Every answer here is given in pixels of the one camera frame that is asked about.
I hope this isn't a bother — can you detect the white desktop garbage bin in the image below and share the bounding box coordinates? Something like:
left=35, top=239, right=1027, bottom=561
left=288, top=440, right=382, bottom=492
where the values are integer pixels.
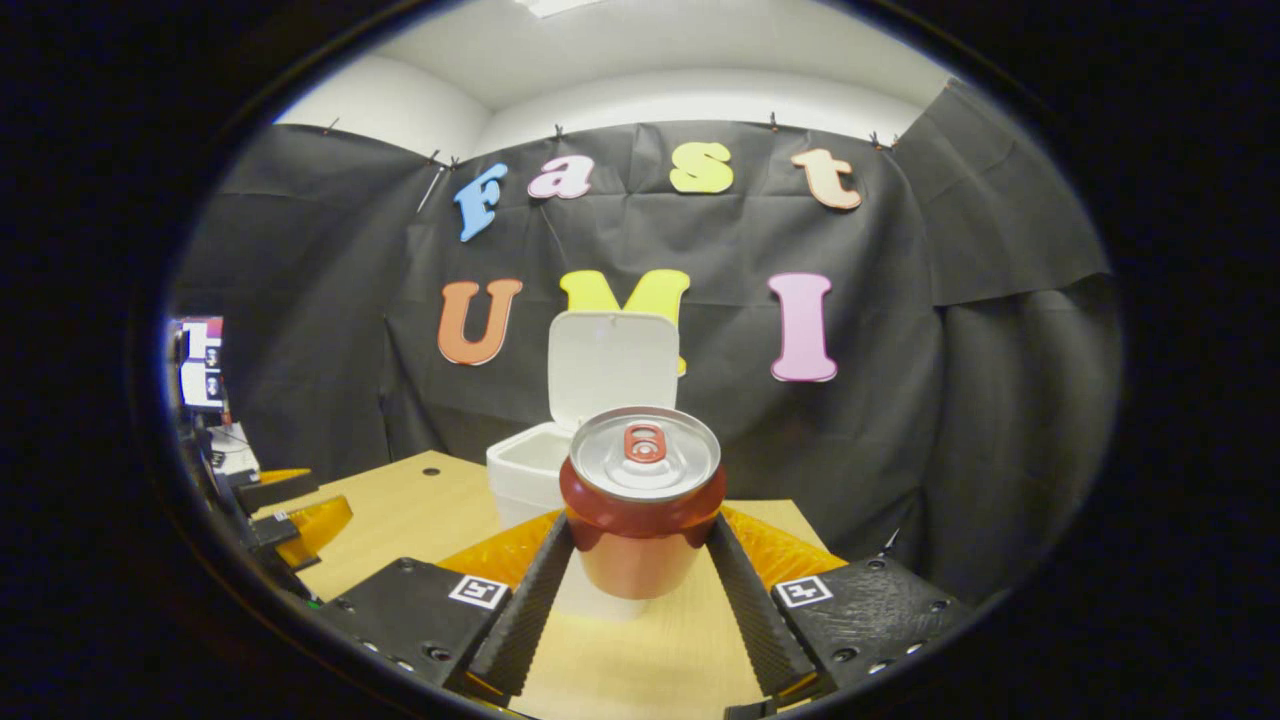
left=486, top=311, right=683, bottom=621

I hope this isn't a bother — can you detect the computer monitor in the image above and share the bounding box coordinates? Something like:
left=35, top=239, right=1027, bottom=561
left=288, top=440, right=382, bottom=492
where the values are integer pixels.
left=176, top=316, right=227, bottom=413

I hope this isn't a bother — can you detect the black backdrop cloth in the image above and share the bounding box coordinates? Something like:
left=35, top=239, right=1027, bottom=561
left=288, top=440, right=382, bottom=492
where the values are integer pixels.
left=170, top=80, right=1123, bottom=601

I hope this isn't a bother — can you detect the red pop can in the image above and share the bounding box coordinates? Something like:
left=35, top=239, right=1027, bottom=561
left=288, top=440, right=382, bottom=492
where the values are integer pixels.
left=559, top=405, right=728, bottom=601

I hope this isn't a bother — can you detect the white side desk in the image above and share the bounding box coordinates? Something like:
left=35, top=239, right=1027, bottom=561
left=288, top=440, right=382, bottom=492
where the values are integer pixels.
left=205, top=422, right=263, bottom=483

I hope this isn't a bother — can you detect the wooden desktop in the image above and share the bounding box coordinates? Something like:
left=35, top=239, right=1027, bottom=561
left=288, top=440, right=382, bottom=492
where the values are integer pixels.
left=255, top=450, right=851, bottom=720

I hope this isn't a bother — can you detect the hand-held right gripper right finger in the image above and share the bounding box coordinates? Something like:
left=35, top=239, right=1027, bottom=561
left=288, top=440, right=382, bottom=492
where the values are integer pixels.
left=705, top=505, right=973, bottom=701

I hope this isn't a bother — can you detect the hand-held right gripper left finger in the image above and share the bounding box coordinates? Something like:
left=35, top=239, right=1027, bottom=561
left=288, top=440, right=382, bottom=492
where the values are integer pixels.
left=318, top=510, right=578, bottom=698

